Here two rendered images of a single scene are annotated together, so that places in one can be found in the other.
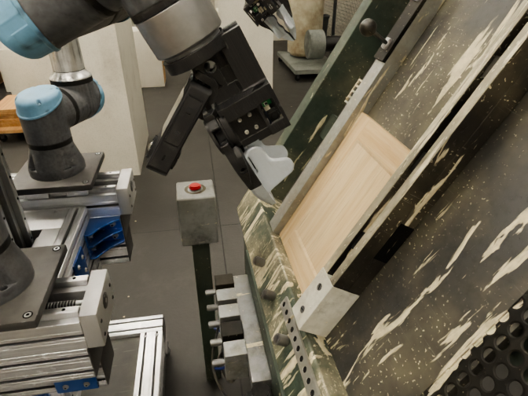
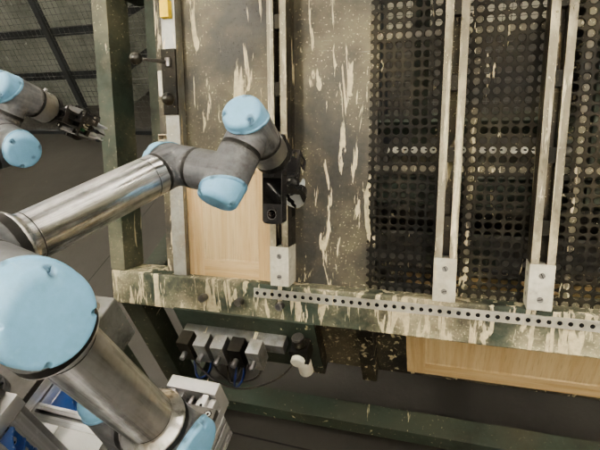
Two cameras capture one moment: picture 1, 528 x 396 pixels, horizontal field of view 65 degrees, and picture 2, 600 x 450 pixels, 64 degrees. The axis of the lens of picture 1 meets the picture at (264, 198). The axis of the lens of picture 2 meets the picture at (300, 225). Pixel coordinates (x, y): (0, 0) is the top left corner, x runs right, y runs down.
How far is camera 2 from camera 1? 0.85 m
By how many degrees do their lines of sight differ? 46
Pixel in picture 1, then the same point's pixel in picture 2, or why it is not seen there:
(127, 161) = not seen: outside the picture
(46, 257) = not seen: hidden behind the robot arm
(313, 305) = (285, 267)
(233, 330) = (238, 343)
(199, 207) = (111, 317)
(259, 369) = (276, 339)
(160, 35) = (279, 156)
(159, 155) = (283, 212)
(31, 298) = not seen: hidden behind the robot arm
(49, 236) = (67, 436)
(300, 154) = (134, 218)
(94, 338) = (224, 402)
